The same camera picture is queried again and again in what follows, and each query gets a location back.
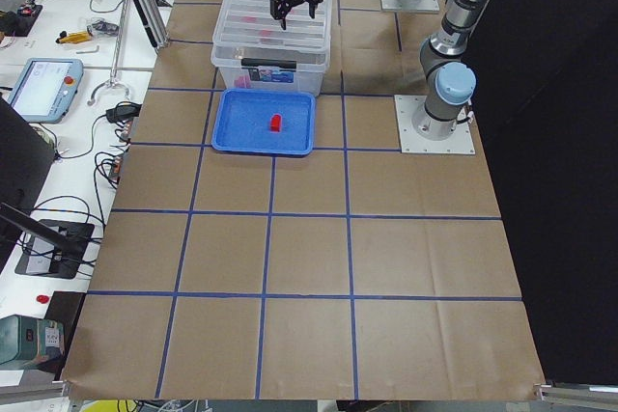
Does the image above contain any clear ribbed box lid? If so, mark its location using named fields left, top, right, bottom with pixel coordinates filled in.
left=213, top=0, right=332, bottom=53

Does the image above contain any clear plastic storage box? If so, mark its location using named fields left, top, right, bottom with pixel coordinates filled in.
left=211, top=0, right=332, bottom=96

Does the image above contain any blue plastic tray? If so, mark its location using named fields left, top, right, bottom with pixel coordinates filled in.
left=211, top=89, right=316, bottom=156

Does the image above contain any reacher grabber tool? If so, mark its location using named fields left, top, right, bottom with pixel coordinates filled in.
left=87, top=0, right=130, bottom=106

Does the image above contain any black power adapter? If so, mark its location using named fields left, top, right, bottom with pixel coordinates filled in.
left=105, top=101, right=142, bottom=124

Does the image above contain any teach pendant tablet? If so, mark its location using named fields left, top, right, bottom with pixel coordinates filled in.
left=8, top=58, right=84, bottom=124

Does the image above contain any black monitor stand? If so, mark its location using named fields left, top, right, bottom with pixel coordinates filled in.
left=1, top=101, right=95, bottom=279

